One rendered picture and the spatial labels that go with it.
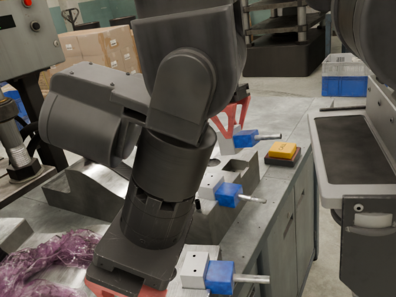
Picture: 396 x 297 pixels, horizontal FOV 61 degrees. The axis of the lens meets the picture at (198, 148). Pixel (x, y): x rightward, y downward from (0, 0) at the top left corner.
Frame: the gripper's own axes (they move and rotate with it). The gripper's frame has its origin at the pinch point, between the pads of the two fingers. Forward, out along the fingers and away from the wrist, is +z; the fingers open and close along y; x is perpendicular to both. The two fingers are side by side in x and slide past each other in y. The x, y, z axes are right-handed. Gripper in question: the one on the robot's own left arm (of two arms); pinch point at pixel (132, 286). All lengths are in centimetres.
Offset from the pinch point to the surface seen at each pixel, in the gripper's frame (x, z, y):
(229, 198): 9.0, 6.2, -29.1
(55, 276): -13.2, 17.3, -9.2
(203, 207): 5.0, 9.0, -27.5
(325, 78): 87, 45, -338
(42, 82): -284, 215, -432
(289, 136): 24, 10, -76
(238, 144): 7.6, 0.4, -40.1
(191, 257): 5.7, 9.6, -15.5
